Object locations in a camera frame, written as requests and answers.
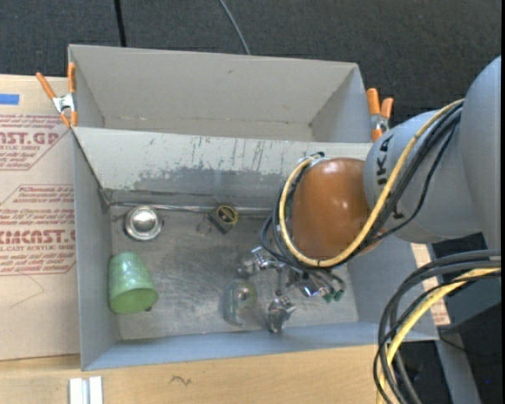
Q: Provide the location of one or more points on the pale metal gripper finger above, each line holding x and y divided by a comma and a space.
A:
258, 262
278, 312

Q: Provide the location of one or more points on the clear glass jar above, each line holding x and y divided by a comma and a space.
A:
237, 303

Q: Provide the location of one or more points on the grey metal bin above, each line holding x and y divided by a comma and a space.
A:
202, 171

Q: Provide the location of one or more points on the clear round glass dish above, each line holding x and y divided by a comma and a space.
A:
143, 223

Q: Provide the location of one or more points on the green plastic cup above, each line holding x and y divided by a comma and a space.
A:
130, 284

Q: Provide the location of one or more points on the brown cardboard board red print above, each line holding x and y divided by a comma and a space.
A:
29, 301

